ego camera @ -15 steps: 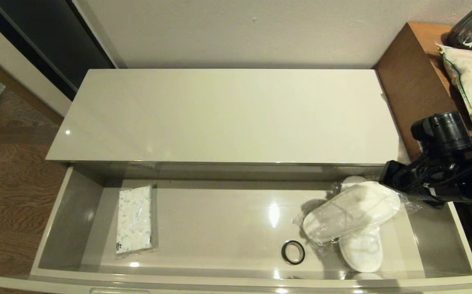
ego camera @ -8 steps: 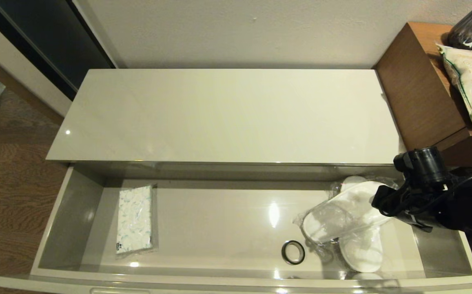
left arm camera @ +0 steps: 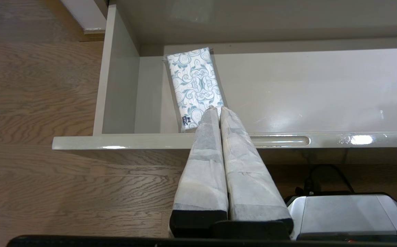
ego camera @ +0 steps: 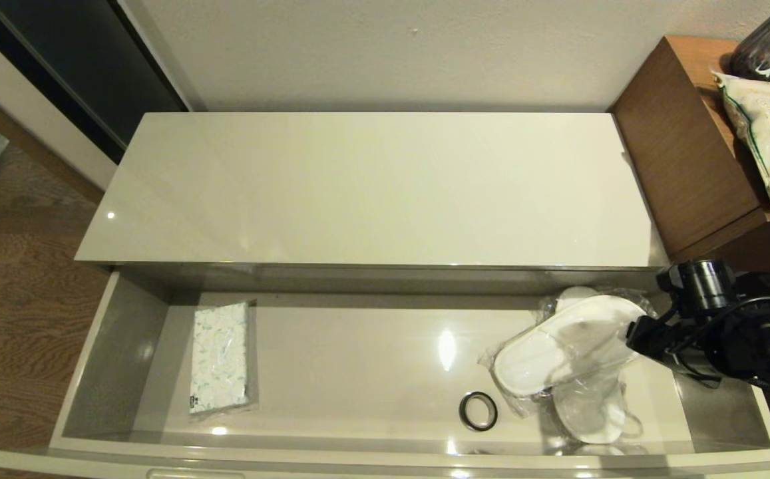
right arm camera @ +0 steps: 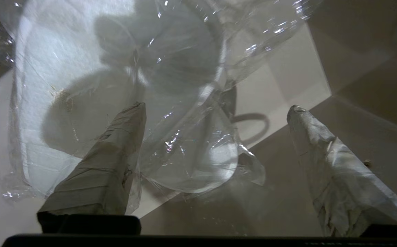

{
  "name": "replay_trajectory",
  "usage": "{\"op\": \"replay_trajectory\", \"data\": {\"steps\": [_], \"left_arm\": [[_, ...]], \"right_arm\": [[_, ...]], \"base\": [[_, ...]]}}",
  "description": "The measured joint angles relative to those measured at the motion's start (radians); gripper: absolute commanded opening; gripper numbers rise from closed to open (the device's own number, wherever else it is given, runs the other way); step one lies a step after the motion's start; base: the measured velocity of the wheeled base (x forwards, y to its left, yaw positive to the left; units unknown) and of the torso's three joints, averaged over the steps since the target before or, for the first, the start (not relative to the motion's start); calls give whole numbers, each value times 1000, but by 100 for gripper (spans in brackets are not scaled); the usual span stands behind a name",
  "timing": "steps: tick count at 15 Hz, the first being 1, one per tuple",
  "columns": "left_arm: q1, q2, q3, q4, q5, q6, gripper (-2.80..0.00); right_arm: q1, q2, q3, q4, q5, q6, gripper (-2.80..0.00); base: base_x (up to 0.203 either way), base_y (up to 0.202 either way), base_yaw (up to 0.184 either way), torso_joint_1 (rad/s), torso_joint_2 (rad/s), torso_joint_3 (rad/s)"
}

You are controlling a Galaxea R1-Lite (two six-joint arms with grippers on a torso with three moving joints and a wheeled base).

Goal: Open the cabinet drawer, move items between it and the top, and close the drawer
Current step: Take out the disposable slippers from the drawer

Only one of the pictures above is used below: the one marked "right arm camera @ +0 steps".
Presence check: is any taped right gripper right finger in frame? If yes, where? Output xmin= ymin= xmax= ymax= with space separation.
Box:
xmin=287 ymin=105 xmax=397 ymax=237

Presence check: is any grey cabinet drawer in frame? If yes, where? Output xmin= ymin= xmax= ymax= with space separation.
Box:
xmin=0 ymin=0 xmax=397 ymax=237

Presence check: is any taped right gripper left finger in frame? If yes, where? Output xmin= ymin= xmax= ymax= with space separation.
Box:
xmin=37 ymin=102 xmax=147 ymax=234

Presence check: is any white slippers pair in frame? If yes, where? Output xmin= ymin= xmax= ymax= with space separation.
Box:
xmin=0 ymin=0 xmax=322 ymax=215

